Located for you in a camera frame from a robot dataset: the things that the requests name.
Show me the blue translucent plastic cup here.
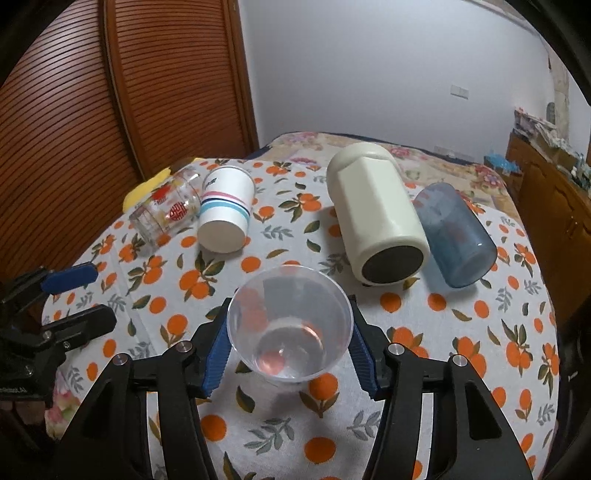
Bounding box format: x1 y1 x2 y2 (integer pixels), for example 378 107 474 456
412 181 498 291

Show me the orange fruit print tablecloth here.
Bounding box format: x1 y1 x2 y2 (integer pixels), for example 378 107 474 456
41 157 560 480

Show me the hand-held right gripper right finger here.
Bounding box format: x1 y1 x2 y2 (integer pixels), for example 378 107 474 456
346 295 536 480

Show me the white striped paper cup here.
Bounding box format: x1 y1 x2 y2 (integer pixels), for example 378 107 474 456
198 165 256 254

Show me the yellow soft item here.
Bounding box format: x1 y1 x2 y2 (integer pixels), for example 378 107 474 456
124 168 174 213

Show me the patterned wall hanging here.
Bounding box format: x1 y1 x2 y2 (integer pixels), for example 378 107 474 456
546 48 570 126

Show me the clutter pile on cabinet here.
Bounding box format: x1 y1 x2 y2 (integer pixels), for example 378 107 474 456
512 106 591 190

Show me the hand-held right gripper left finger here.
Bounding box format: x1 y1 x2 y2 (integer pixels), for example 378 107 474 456
55 298 234 480

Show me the cream thermos bottle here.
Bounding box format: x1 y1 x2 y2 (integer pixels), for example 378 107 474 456
326 142 431 287

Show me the blue plastic item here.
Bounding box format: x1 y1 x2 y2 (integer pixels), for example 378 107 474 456
482 150 519 175

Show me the glass jar with red print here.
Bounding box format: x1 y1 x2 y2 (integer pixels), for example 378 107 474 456
129 167 204 257

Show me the wooden louvered door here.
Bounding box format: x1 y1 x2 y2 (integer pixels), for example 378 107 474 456
0 0 144 284
102 0 260 183

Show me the clear plastic cup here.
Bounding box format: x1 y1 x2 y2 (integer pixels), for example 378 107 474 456
226 265 355 387

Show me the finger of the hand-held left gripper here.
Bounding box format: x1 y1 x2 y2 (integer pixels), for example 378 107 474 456
0 262 99 306
39 304 117 354

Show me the wooden cabinet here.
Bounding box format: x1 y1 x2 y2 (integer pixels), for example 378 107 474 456
505 131 591 296

